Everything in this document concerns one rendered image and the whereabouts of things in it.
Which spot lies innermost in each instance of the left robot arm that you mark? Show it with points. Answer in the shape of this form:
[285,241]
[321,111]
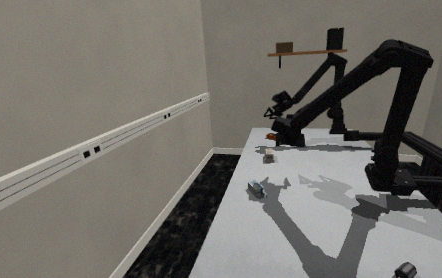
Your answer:
[414,65]

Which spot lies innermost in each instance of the orange digital multimeter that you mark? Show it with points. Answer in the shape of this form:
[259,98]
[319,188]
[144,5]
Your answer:
[271,136]

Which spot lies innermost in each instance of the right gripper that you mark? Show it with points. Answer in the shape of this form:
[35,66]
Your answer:
[276,110]

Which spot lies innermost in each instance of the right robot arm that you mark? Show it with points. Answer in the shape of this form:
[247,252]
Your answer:
[334,111]

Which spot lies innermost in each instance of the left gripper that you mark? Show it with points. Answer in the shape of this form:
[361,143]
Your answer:
[299,142]

